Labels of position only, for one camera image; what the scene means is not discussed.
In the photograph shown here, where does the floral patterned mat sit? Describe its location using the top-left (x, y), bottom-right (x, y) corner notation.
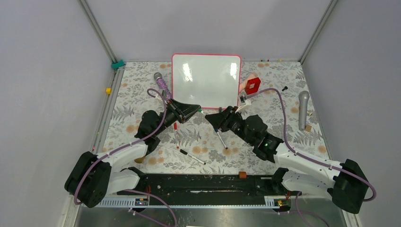
top-left (95, 61), bottom-right (330, 175)

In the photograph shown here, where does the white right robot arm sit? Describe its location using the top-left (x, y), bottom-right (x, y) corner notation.
top-left (205, 106), bottom-right (369, 214)

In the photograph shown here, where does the small wooden cube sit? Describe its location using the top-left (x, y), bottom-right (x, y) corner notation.
top-left (305, 125), bottom-right (312, 132)

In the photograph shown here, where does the wooden pestle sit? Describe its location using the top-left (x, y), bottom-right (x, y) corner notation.
top-left (134, 157), bottom-right (145, 164)

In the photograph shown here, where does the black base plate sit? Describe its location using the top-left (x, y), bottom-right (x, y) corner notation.
top-left (117, 173), bottom-right (297, 204)

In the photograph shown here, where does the black capped marker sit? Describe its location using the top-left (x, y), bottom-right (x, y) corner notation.
top-left (180, 149), bottom-right (206, 165)

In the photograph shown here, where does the blue capped marker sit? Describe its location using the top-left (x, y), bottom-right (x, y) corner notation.
top-left (215, 129), bottom-right (228, 150)

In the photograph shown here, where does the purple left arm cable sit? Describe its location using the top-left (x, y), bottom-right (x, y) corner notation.
top-left (73, 88), bottom-right (168, 207)

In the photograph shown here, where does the teal corner clamp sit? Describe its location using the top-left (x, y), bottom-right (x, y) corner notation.
top-left (111, 60), bottom-right (125, 70)

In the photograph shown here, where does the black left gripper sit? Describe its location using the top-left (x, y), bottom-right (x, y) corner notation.
top-left (153, 98), bottom-right (201, 136)

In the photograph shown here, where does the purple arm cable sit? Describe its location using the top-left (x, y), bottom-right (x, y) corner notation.
top-left (243, 88), bottom-right (377, 202)
top-left (73, 88), bottom-right (168, 207)

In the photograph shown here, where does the brown small cube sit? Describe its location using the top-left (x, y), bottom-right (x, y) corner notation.
top-left (238, 171), bottom-right (247, 179)

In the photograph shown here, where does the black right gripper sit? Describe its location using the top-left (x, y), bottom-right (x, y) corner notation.
top-left (205, 106), bottom-right (255, 146)

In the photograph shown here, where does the white slotted cable duct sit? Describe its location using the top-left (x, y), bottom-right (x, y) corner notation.
top-left (95, 196), bottom-right (291, 209)

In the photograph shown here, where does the pink peach object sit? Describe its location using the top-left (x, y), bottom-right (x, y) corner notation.
top-left (239, 72), bottom-right (258, 93)

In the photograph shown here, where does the pink framed whiteboard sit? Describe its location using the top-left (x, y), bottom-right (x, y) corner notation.
top-left (171, 53), bottom-right (242, 109)

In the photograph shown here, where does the red hollow block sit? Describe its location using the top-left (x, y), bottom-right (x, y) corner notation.
top-left (244, 77), bottom-right (261, 95)

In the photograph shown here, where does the silver toy microphone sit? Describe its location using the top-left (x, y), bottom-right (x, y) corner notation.
top-left (298, 91), bottom-right (310, 131)

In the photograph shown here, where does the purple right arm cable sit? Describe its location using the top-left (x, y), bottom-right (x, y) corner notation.
top-left (243, 88), bottom-right (377, 202)

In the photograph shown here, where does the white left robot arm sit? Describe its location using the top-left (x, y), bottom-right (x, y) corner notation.
top-left (64, 99), bottom-right (201, 208)

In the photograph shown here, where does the purple glitter toy microphone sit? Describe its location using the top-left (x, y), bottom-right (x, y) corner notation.
top-left (154, 72), bottom-right (173, 100)

